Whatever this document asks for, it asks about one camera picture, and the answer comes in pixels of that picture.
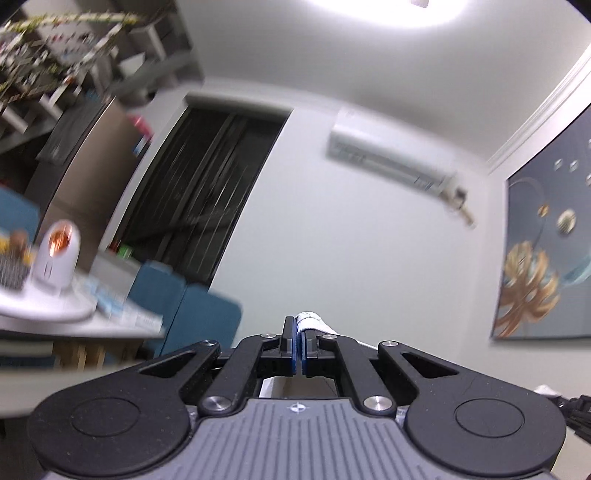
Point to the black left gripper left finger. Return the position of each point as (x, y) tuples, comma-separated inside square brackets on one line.
[(288, 347)]

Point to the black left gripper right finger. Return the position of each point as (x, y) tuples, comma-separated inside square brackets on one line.
[(309, 353)]

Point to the white garment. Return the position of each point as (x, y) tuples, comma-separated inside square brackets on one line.
[(318, 387)]

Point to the blue covered sofa chair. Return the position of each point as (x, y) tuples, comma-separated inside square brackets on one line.
[(189, 312)]

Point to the dark window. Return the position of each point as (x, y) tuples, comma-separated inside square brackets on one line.
[(187, 204)]

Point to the white air conditioner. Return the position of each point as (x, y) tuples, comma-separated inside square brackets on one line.
[(398, 151)]

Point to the wooden desk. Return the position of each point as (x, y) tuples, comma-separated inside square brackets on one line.
[(21, 393)]

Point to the white small heater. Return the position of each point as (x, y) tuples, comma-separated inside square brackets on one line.
[(57, 256)]

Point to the leaf wall painting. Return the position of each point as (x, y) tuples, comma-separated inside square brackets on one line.
[(545, 287)]

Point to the white wall shelf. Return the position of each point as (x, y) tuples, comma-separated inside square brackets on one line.
[(54, 52)]

